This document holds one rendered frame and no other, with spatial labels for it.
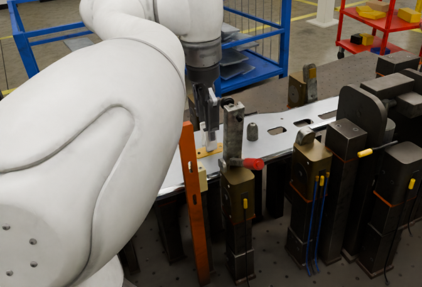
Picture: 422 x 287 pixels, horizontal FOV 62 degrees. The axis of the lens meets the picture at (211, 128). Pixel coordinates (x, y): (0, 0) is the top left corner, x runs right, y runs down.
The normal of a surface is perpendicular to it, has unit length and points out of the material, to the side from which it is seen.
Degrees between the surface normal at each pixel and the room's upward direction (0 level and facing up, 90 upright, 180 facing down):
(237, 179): 0
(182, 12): 89
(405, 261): 0
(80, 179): 53
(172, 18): 99
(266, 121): 0
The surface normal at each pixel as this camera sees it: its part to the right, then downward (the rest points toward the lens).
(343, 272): -0.07, -0.84
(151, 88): 0.74, -0.54
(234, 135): 0.39, 0.60
